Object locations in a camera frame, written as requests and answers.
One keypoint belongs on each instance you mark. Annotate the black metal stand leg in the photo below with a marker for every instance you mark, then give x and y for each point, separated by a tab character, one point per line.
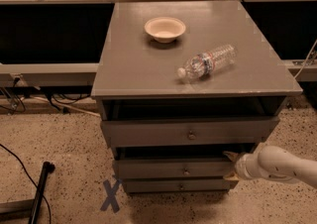
31	207

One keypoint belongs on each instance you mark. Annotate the grey bottom drawer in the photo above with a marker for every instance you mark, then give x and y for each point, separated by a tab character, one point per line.
176	185

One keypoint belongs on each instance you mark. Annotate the blue tape cross mark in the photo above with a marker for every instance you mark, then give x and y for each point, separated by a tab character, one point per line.
111	190

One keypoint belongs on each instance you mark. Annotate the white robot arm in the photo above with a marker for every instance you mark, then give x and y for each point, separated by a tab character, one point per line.
272	163

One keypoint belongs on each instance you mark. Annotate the grey drawer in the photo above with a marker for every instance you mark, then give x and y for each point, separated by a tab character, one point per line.
176	185
178	162
185	132

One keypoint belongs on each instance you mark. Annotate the grey wooden drawer cabinet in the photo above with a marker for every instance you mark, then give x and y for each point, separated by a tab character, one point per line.
136	77

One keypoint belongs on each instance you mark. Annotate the grey top drawer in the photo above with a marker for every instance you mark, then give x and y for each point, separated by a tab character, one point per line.
185	132

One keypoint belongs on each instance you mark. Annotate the clear plastic water bottle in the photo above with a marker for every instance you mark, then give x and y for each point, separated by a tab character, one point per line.
206	63

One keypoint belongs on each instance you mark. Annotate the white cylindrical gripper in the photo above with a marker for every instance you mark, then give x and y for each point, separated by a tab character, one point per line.
242	168

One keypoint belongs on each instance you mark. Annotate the white paper bowl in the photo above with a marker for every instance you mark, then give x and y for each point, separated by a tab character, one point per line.
165	29

